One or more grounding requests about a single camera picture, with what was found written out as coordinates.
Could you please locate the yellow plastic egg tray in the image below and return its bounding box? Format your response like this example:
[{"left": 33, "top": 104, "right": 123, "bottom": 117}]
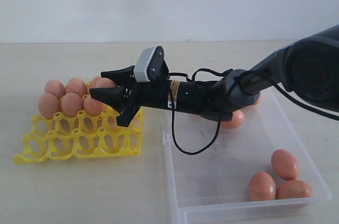
[{"left": 13, "top": 106, "right": 142, "bottom": 164}]

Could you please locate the clear plastic container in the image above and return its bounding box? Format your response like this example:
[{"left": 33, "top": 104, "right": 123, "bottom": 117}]
[{"left": 162, "top": 89, "right": 332, "bottom": 223}]

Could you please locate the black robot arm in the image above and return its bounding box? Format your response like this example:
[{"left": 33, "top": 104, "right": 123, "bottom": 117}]
[{"left": 90, "top": 26, "right": 338, "bottom": 127}]

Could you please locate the black camera cable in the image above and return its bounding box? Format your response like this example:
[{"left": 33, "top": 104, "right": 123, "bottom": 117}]
[{"left": 166, "top": 68, "right": 339, "bottom": 156}]

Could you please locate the brown egg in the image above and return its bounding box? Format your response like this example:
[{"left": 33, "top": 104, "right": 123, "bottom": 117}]
[
  {"left": 61, "top": 93, "right": 83, "bottom": 117},
  {"left": 276, "top": 180, "right": 313, "bottom": 199},
  {"left": 248, "top": 172, "right": 276, "bottom": 201},
  {"left": 271, "top": 149, "right": 299, "bottom": 181},
  {"left": 220, "top": 110, "right": 245, "bottom": 129},
  {"left": 252, "top": 95, "right": 262, "bottom": 106},
  {"left": 66, "top": 77, "right": 87, "bottom": 97},
  {"left": 44, "top": 79, "right": 67, "bottom": 99},
  {"left": 95, "top": 78, "right": 117, "bottom": 88},
  {"left": 86, "top": 76, "right": 101, "bottom": 89},
  {"left": 83, "top": 95, "right": 106, "bottom": 116},
  {"left": 38, "top": 93, "right": 61, "bottom": 119}
]

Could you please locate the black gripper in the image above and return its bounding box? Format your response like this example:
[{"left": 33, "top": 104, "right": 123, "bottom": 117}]
[{"left": 89, "top": 59, "right": 228, "bottom": 127}]

